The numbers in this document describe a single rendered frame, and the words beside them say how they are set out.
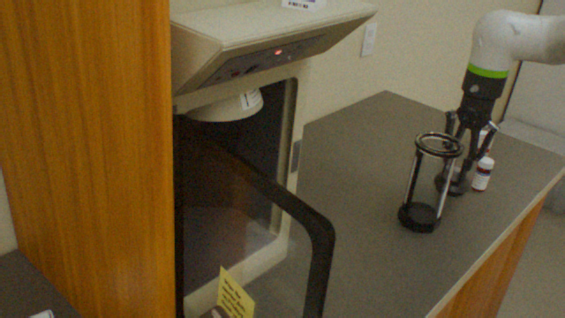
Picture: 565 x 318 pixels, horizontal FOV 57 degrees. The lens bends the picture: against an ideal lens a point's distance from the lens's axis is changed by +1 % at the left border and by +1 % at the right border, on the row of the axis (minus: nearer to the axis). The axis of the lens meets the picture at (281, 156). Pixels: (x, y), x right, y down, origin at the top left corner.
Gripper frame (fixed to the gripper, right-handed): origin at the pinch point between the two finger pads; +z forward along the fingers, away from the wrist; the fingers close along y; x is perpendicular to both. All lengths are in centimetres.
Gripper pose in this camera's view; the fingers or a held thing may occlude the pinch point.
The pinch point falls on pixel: (457, 166)
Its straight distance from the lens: 141.0
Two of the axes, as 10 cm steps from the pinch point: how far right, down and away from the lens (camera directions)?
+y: 7.4, 3.9, -5.5
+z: -0.9, 8.6, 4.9
